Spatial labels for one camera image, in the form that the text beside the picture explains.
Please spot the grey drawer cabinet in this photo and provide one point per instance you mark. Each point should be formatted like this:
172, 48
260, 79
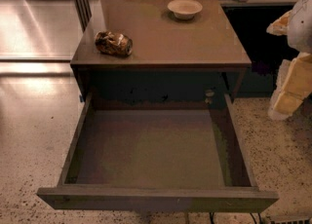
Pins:
184, 61

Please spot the drawer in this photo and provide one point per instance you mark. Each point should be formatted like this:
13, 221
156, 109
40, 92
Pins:
186, 159

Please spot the grey power strip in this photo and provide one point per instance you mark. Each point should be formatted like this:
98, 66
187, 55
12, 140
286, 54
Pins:
289, 220

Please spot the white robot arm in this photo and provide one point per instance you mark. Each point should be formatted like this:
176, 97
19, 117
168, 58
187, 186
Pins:
296, 24

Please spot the crushed brown soda can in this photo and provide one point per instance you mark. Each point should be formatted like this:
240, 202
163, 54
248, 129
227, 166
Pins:
112, 43

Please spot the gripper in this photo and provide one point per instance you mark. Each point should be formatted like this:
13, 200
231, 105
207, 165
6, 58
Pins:
302, 28

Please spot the white ceramic bowl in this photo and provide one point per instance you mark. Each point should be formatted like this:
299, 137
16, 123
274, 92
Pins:
185, 9

